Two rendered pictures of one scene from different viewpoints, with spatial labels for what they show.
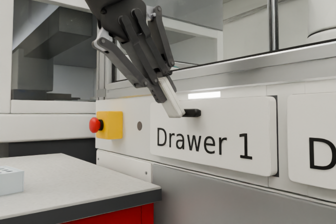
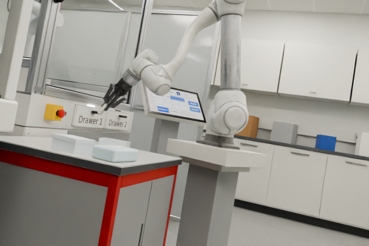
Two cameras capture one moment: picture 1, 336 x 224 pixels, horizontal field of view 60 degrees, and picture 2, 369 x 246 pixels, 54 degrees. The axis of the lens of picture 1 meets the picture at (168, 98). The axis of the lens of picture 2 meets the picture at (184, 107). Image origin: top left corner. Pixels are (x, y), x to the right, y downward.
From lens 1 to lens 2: 2.23 m
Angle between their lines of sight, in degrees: 124
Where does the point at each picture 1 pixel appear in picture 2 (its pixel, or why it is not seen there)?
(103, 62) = (44, 70)
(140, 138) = (64, 119)
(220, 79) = (96, 102)
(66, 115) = not seen: outside the picture
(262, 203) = (97, 135)
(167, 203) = not seen: hidden behind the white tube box
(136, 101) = (65, 101)
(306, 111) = (110, 114)
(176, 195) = not seen: hidden behind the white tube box
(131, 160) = (57, 130)
